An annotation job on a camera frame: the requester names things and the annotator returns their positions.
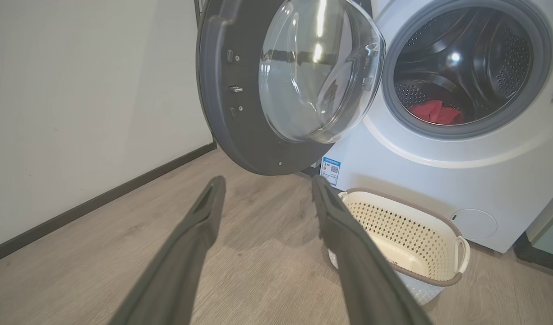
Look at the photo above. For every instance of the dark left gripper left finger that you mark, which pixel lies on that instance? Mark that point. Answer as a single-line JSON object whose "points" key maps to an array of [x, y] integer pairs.
{"points": [[177, 271]]}

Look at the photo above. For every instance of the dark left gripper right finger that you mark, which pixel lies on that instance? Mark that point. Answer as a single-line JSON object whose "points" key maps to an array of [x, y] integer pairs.
{"points": [[366, 280]]}

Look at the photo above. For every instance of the pale green cabinet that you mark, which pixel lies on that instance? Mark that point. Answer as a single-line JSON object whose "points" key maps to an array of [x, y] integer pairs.
{"points": [[547, 234]]}

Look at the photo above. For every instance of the white front-load washing machine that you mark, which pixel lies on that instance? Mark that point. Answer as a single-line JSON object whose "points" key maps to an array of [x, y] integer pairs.
{"points": [[439, 180]]}

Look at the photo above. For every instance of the cream perforated laundry basket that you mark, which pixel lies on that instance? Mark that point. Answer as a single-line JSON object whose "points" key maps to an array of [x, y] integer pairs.
{"points": [[412, 243]]}

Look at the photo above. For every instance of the dark round washing machine door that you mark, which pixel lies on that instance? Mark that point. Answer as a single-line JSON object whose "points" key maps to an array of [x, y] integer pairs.
{"points": [[240, 126]]}

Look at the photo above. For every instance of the red and white garment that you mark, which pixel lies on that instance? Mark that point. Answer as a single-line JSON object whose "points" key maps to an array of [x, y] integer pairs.
{"points": [[434, 113]]}

